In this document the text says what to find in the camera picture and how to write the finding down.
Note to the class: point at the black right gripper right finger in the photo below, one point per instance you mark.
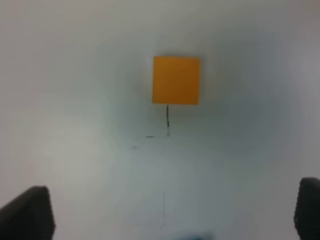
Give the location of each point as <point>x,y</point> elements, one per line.
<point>307,210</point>

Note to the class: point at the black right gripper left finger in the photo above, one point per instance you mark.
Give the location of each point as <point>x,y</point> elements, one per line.
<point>29,216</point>

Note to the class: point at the orange block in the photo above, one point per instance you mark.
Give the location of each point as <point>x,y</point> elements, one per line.
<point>176,80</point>

